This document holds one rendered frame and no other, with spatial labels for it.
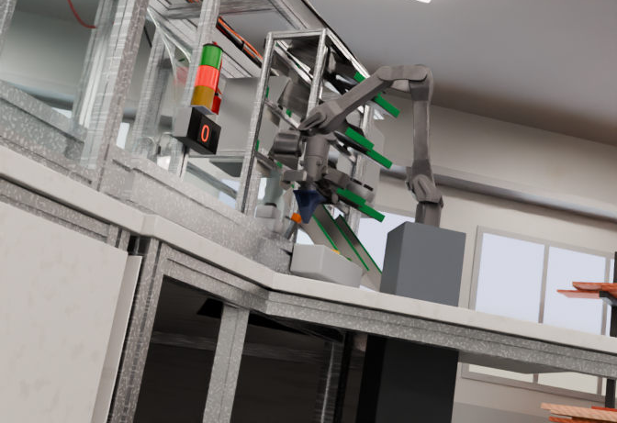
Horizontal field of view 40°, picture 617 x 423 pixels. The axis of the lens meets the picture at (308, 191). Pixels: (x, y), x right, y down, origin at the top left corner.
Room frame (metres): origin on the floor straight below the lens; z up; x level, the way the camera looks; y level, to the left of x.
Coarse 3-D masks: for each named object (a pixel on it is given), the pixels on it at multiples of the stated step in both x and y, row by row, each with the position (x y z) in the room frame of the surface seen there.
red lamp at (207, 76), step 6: (204, 66) 1.80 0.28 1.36; (210, 66) 1.80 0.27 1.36; (198, 72) 1.80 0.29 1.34; (204, 72) 1.80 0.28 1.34; (210, 72) 1.80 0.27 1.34; (216, 72) 1.81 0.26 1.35; (198, 78) 1.80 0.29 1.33; (204, 78) 1.80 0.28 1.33; (210, 78) 1.80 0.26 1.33; (216, 78) 1.81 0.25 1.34; (198, 84) 1.80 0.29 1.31; (204, 84) 1.80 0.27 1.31; (210, 84) 1.80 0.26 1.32; (216, 84) 1.82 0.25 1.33
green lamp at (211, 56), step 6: (204, 48) 1.80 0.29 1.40; (210, 48) 1.80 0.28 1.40; (216, 48) 1.80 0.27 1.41; (204, 54) 1.80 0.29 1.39; (210, 54) 1.80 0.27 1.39; (216, 54) 1.80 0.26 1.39; (204, 60) 1.80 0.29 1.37; (210, 60) 1.80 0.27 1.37; (216, 60) 1.80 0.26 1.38; (198, 66) 1.81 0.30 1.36; (216, 66) 1.80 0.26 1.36
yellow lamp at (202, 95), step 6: (198, 90) 1.80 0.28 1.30; (204, 90) 1.80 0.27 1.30; (210, 90) 1.80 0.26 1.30; (192, 96) 1.81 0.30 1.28; (198, 96) 1.80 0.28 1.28; (204, 96) 1.80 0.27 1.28; (210, 96) 1.81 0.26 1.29; (192, 102) 1.80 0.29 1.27; (198, 102) 1.80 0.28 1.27; (204, 102) 1.80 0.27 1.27; (210, 102) 1.81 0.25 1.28; (210, 108) 1.81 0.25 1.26
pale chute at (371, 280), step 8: (344, 224) 2.39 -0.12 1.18; (344, 232) 2.39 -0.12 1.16; (352, 232) 2.37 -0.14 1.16; (352, 240) 2.37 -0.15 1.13; (360, 248) 2.35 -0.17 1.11; (368, 256) 2.33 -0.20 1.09; (368, 264) 2.33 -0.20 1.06; (376, 264) 2.32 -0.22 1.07; (368, 272) 2.33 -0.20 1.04; (376, 272) 2.31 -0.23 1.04; (368, 280) 2.31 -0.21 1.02; (376, 280) 2.31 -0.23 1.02; (368, 288) 2.27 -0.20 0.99; (376, 288) 2.31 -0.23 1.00
